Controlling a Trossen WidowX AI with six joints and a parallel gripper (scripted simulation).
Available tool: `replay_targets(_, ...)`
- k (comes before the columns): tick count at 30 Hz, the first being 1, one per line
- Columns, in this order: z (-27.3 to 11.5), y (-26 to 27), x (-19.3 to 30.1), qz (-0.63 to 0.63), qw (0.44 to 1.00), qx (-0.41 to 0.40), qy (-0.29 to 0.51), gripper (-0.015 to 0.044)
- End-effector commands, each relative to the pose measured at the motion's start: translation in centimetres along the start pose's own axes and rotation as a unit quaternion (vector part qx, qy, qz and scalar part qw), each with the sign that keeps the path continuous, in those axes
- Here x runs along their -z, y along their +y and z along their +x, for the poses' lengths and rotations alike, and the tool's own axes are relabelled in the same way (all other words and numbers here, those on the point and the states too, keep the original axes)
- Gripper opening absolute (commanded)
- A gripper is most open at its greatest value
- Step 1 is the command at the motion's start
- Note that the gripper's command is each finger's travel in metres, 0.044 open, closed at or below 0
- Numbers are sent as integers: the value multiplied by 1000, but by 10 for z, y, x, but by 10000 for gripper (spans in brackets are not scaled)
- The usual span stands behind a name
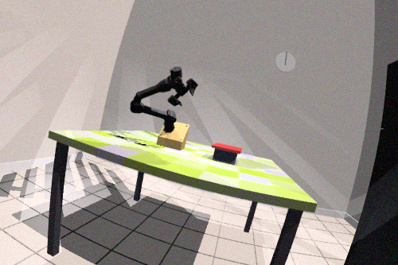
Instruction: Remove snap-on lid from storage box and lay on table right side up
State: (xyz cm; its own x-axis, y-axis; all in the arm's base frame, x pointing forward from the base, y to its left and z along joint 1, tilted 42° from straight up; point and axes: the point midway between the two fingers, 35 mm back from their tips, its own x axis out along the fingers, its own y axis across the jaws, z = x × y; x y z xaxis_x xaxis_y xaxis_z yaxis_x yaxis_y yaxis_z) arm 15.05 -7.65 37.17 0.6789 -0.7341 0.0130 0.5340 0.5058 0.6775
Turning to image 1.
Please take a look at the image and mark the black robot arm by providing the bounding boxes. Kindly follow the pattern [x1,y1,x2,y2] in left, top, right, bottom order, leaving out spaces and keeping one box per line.
[130,66,184,133]

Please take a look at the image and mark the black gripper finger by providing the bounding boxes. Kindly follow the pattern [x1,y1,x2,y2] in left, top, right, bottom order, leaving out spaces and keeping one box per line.
[171,97,182,106]
[186,82,196,96]

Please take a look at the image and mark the red lid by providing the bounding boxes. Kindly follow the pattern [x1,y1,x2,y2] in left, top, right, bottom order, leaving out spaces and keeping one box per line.
[212,143,242,154]

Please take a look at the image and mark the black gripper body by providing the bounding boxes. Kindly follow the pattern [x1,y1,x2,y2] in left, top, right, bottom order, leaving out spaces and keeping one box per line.
[167,79,198,106]

